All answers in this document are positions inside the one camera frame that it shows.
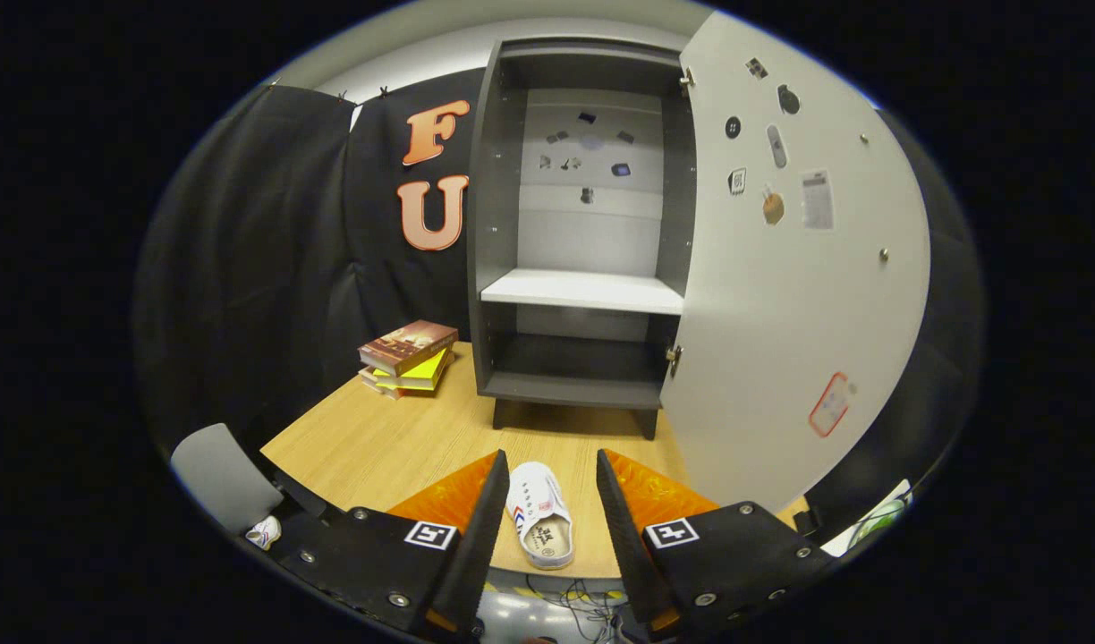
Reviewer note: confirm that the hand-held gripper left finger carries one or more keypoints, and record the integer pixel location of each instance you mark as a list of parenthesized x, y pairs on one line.
[(476, 555)]

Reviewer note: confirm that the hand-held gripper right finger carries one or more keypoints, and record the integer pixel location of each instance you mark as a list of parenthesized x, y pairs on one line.
[(623, 546)]

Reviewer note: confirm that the white shoe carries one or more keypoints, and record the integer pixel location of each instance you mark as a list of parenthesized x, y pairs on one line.
[(543, 528), (263, 533)]

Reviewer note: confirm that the dark grey shoe cabinet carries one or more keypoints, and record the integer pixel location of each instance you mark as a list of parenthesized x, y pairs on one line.
[(503, 224)]

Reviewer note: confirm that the yellow book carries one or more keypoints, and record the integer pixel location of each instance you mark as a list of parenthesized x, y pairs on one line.
[(422, 369)]

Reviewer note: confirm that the white green object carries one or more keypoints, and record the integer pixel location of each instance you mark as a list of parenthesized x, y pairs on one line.
[(878, 519)]

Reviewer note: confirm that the grey chair back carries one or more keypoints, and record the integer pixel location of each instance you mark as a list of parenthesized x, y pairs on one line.
[(221, 474)]

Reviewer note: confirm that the black backdrop cloth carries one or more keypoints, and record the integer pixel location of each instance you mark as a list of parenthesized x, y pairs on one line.
[(270, 268)]

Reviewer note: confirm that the row of black cloth clips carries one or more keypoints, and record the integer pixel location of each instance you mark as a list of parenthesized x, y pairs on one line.
[(384, 91)]

